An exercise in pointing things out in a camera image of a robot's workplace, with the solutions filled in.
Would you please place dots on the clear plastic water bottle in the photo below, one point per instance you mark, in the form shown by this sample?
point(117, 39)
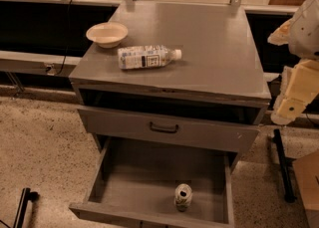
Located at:
point(147, 57)

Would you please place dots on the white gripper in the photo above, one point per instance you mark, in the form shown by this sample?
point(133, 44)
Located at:
point(306, 31)

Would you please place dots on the brown cardboard box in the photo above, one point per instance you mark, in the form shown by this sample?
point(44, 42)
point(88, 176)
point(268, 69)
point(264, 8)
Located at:
point(306, 171)

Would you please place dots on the black bar lower left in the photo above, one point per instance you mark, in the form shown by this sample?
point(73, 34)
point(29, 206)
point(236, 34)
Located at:
point(27, 195)

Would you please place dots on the black drawer handle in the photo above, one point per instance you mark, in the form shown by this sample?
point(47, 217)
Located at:
point(163, 129)

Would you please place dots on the white paper bowl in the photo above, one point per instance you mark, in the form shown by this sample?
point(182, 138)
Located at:
point(107, 35)

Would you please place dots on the white green 7up can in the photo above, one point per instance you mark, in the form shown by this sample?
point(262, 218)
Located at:
point(182, 197)

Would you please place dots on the black metal stand leg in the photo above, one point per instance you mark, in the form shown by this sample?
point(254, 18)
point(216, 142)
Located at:
point(288, 189)

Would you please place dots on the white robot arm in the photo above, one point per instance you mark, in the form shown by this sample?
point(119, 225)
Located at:
point(305, 36)

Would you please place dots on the open grey middle drawer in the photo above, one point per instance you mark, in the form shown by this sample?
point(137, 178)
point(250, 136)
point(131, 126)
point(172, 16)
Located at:
point(135, 182)

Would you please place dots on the grey drawer cabinet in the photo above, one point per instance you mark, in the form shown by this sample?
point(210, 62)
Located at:
point(219, 76)

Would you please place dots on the closed grey top drawer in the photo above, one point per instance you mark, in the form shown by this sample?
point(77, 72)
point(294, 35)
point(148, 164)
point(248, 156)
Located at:
point(192, 132)

